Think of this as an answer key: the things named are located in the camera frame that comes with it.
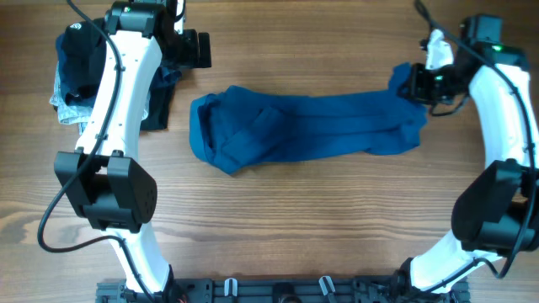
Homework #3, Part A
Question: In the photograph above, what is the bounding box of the blue polo shirt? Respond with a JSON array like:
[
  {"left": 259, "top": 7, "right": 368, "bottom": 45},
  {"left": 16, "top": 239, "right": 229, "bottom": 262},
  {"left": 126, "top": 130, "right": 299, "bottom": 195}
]
[{"left": 189, "top": 63, "right": 427, "bottom": 174}]

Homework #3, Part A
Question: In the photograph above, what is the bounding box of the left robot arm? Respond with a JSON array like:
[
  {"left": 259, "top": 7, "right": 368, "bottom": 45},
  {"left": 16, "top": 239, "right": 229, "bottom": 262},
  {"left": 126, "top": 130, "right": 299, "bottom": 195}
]
[{"left": 54, "top": 1, "right": 211, "bottom": 302}]

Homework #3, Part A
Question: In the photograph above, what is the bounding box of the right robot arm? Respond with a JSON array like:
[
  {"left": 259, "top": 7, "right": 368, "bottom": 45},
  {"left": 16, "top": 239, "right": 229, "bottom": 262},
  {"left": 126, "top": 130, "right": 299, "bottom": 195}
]
[{"left": 394, "top": 14, "right": 538, "bottom": 300}]

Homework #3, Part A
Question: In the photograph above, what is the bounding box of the navy folded shirt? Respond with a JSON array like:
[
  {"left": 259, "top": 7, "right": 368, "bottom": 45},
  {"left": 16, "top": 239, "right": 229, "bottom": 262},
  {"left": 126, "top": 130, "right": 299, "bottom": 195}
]
[{"left": 56, "top": 34, "right": 181, "bottom": 90}]

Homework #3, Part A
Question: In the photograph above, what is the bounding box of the black folded garment at bottom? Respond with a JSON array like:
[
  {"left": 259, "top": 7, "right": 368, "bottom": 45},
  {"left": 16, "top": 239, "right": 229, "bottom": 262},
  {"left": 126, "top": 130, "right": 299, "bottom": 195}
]
[{"left": 141, "top": 85, "right": 175, "bottom": 131}]

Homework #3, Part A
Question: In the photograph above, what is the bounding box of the black folded shirt with logo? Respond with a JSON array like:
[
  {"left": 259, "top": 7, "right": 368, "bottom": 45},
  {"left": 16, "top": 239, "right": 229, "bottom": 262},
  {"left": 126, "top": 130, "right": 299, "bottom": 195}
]
[{"left": 57, "top": 21, "right": 106, "bottom": 104}]

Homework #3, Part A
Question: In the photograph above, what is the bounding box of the right black cable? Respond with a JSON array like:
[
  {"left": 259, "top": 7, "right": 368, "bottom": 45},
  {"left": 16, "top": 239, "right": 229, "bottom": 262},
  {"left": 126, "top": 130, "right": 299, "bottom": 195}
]
[{"left": 414, "top": 0, "right": 538, "bottom": 281}]

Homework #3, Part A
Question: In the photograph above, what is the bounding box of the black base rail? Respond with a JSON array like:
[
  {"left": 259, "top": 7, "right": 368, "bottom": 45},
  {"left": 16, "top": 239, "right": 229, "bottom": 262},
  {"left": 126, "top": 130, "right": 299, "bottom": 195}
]
[{"left": 95, "top": 275, "right": 471, "bottom": 303}]

